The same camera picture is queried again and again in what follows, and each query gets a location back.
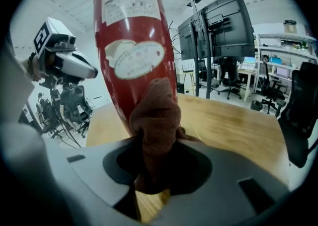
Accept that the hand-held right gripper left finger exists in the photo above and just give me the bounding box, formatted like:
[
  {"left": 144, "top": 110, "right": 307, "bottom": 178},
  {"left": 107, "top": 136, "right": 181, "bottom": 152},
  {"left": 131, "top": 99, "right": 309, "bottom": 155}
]
[{"left": 43, "top": 137, "right": 144, "bottom": 222}]

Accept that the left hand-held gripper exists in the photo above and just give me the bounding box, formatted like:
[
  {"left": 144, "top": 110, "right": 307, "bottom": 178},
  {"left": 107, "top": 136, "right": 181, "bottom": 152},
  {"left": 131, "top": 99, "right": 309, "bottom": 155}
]
[{"left": 33, "top": 17, "right": 99, "bottom": 84}]

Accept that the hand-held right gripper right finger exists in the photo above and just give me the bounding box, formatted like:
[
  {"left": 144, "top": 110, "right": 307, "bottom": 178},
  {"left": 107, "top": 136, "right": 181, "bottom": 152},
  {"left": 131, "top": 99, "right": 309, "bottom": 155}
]
[{"left": 149, "top": 139, "right": 291, "bottom": 226}]

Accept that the white shelf rack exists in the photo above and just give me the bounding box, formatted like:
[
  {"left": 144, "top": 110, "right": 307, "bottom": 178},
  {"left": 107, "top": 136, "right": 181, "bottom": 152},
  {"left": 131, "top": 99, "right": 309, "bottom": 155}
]
[{"left": 255, "top": 32, "right": 318, "bottom": 73}]

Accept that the brown wiping cloth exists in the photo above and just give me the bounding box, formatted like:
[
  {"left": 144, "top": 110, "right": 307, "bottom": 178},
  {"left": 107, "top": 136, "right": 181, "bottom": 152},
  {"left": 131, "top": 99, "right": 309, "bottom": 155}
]
[{"left": 129, "top": 77, "right": 202, "bottom": 195}]

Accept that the black high-back office chair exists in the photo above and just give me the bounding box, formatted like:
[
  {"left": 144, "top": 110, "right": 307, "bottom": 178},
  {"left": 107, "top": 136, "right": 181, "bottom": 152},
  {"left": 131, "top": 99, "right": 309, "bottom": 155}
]
[{"left": 277, "top": 61, "right": 318, "bottom": 168}]

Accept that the red fire extinguisher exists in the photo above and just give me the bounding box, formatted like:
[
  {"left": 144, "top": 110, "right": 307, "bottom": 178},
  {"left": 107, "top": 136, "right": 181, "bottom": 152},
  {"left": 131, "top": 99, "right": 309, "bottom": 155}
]
[{"left": 79, "top": 0, "right": 178, "bottom": 138}]

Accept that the person's left forearm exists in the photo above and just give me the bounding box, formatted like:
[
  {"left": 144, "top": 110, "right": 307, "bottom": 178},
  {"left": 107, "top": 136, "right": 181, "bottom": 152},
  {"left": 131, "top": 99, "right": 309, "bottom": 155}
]
[{"left": 15, "top": 57, "right": 34, "bottom": 81}]

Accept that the pale wooden stool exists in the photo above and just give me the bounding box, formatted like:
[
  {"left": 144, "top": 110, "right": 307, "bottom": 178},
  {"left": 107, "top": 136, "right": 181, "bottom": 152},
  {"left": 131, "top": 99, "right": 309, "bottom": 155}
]
[{"left": 182, "top": 64, "right": 197, "bottom": 95}]

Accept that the white desk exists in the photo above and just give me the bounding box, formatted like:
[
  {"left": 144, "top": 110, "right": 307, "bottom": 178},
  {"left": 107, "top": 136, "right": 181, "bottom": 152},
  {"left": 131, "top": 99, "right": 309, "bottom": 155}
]
[{"left": 237, "top": 67, "right": 259, "bottom": 103}]

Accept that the cardboard box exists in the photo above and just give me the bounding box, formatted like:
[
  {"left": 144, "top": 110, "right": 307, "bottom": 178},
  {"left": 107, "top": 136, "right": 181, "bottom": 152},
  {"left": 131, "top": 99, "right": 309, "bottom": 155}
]
[{"left": 284, "top": 20, "right": 298, "bottom": 34}]

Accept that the open laptop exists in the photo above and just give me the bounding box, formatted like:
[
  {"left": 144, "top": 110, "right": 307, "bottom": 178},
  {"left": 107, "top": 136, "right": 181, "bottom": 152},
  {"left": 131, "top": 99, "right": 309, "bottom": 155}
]
[{"left": 275, "top": 67, "right": 290, "bottom": 78}]

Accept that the wooden bead bracelet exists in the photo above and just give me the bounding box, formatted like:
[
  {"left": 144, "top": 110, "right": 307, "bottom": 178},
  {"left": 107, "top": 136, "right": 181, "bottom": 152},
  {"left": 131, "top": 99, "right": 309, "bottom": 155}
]
[{"left": 27, "top": 52, "right": 37, "bottom": 76}]

